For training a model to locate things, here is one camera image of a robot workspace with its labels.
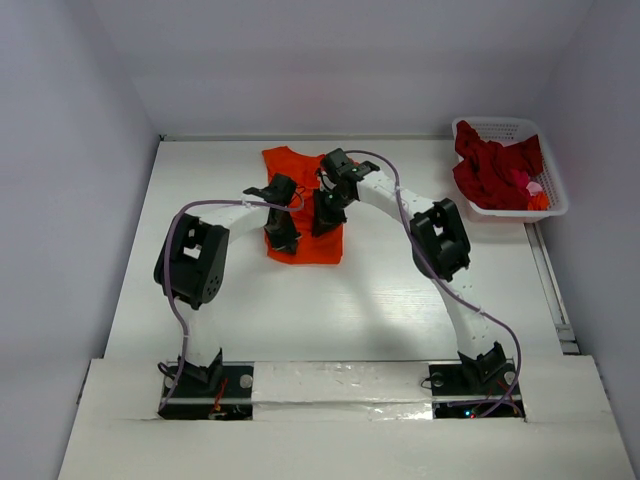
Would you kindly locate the small orange cloth in basket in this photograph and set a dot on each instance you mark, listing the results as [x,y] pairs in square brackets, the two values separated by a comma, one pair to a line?
[538,202]

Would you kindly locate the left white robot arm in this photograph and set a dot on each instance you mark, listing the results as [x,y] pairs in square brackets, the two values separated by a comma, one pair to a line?
[190,267]

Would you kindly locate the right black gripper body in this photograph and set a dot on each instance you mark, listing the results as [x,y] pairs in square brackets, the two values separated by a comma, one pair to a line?
[328,215]

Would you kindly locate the white plastic basket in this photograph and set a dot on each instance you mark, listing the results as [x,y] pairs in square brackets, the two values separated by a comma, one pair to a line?
[508,131]

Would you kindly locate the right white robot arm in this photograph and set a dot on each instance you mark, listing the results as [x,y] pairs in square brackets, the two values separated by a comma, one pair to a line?
[439,242]

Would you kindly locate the dark red t shirt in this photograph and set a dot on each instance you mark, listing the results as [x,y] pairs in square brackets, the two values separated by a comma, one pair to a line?
[484,176]

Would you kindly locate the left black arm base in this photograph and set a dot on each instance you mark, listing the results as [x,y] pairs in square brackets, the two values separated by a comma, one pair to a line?
[219,392]

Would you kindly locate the orange t shirt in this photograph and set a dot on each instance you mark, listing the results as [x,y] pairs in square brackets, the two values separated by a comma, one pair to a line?
[326,249]

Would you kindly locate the pink cloth in basket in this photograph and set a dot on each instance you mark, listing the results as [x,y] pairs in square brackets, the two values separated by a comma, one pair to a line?
[524,183]

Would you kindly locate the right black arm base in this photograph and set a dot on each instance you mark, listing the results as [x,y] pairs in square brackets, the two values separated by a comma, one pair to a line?
[455,396]

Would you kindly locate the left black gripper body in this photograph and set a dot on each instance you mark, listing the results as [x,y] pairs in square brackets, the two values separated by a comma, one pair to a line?
[283,235]

